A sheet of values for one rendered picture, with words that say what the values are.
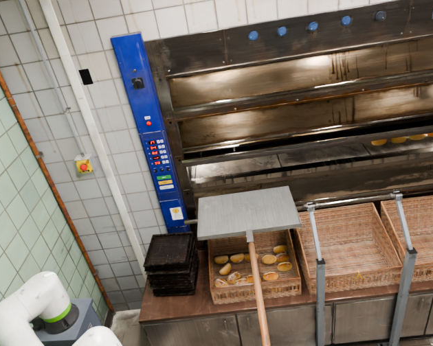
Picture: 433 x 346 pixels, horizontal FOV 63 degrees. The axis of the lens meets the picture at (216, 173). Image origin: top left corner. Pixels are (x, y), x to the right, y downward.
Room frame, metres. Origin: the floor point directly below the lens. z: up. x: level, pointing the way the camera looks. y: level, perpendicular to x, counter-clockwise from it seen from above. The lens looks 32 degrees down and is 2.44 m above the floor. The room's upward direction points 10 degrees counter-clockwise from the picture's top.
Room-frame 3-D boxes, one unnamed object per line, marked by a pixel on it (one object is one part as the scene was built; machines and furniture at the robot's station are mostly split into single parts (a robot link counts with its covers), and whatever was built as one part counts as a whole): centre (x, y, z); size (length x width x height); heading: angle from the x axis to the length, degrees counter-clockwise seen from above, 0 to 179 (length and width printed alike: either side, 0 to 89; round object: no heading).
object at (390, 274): (1.63, -0.72, 0.72); 0.56 x 0.49 x 0.28; 86
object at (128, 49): (2.90, 0.26, 1.07); 1.93 x 0.16 x 2.15; 176
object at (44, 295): (1.04, 0.78, 1.36); 0.16 x 0.13 x 0.19; 133
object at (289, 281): (1.68, -0.13, 0.72); 0.56 x 0.49 x 0.28; 86
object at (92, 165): (1.97, 0.78, 1.46); 0.10 x 0.07 x 0.10; 86
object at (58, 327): (1.05, 0.83, 1.23); 0.26 x 0.15 x 0.06; 82
